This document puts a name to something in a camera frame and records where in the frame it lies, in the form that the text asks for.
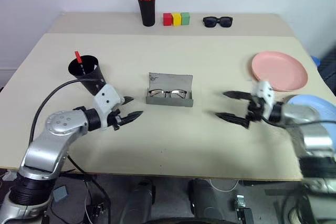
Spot white cable on floor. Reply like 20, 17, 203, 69
209, 179, 240, 192

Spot grey glasses case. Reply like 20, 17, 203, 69
145, 72, 194, 108

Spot pink plate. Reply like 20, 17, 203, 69
251, 51, 309, 93

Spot small black floor box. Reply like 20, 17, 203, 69
88, 202, 111, 217

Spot wide black cup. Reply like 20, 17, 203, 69
68, 55, 107, 95

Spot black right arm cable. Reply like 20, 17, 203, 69
261, 116, 336, 128

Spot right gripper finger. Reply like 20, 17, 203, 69
222, 90, 254, 101
215, 112, 252, 130

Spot grey square pad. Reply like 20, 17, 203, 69
52, 186, 69, 202

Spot blue plate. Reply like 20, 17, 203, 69
286, 94, 336, 124

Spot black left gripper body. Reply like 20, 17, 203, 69
106, 110, 124, 131

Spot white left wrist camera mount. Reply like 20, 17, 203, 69
93, 84, 125, 132

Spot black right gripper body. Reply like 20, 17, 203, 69
245, 95, 266, 123

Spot dark chair beside table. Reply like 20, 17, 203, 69
318, 50, 336, 83

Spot tortoiseshell eyeglasses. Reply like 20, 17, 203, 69
148, 89, 188, 99

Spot tall black pen holder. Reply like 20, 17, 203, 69
139, 0, 156, 27

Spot black and silver floor device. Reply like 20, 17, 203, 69
233, 194, 254, 224

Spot dark rounded shape under table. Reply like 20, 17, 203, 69
188, 178, 220, 221
120, 179, 156, 224

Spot black pen with red cap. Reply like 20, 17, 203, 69
74, 50, 87, 76

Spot black sunglasses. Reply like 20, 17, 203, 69
202, 16, 233, 28

